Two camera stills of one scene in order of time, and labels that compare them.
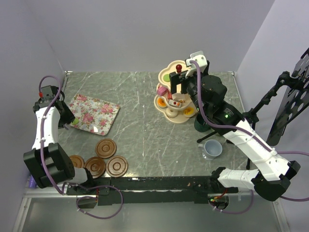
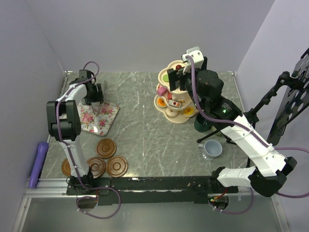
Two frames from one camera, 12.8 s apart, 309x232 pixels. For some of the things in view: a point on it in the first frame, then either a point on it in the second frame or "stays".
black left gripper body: x=66 y=115 → x=96 y=95
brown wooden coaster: x=117 y=166 stays
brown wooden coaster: x=105 y=148 stays
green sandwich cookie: x=166 y=78 stays
